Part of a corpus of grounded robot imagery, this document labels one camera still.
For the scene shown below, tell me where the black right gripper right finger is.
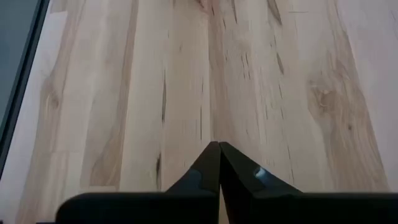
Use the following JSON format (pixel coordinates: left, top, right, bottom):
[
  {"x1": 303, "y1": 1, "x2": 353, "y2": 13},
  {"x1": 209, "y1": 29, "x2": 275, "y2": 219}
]
[{"x1": 220, "y1": 142, "x2": 398, "y2": 224}]

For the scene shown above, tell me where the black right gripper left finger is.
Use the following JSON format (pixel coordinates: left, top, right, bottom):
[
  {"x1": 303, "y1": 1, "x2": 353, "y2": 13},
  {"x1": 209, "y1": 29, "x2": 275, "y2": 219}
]
[{"x1": 55, "y1": 141, "x2": 221, "y2": 224}]

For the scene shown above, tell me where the black aluminium frame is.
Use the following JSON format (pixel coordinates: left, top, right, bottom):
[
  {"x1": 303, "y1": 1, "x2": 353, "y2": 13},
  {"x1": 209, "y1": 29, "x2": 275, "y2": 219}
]
[{"x1": 0, "y1": 0, "x2": 50, "y2": 179}]

